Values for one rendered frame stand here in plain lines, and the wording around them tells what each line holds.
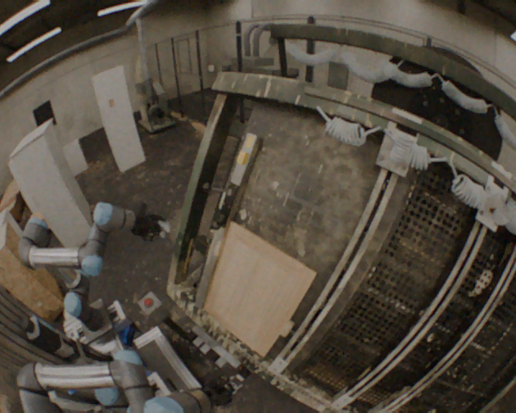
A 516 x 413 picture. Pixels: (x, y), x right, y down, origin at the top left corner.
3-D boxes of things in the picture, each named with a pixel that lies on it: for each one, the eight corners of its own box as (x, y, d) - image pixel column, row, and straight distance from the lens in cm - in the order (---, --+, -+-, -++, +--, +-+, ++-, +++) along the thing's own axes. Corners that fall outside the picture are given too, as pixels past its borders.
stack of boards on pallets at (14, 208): (14, 194, 871) (8, 183, 862) (33, 179, 831) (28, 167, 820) (1, 240, 671) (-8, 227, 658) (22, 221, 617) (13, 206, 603)
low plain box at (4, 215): (16, 258, 520) (-11, 223, 490) (33, 243, 487) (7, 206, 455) (15, 297, 452) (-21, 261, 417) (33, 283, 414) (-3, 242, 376)
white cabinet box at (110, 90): (116, 162, 532) (92, 77, 489) (138, 151, 537) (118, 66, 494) (121, 173, 477) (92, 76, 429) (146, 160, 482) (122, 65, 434)
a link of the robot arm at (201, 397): (190, 421, 60) (169, 396, 61) (201, 416, 63) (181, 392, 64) (208, 410, 55) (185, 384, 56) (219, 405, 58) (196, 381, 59)
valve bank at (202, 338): (186, 340, 163) (174, 331, 141) (200, 328, 163) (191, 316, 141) (242, 388, 152) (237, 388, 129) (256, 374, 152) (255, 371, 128)
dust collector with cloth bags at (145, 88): (139, 125, 720) (125, 58, 689) (159, 117, 736) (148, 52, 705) (151, 136, 593) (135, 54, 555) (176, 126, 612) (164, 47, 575)
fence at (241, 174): (199, 301, 135) (194, 304, 133) (253, 134, 99) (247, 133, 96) (205, 307, 133) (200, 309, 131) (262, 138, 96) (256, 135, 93)
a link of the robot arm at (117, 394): (125, 382, 112) (108, 378, 101) (135, 408, 111) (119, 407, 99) (106, 384, 119) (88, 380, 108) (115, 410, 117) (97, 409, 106)
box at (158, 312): (148, 313, 159) (137, 301, 144) (161, 302, 158) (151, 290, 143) (159, 325, 153) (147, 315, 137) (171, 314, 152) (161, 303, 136)
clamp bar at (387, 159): (271, 359, 122) (244, 386, 108) (392, 118, 83) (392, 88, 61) (287, 369, 122) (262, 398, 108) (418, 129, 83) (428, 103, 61)
